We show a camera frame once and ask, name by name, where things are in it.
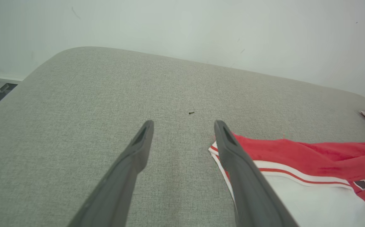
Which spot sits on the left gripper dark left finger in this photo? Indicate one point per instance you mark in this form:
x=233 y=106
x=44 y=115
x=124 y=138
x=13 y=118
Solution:
x=119 y=189

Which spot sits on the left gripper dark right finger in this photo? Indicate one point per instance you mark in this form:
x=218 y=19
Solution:
x=251 y=195

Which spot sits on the red Bulls 23 jersey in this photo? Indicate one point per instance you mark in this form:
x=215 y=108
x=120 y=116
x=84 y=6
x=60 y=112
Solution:
x=296 y=154

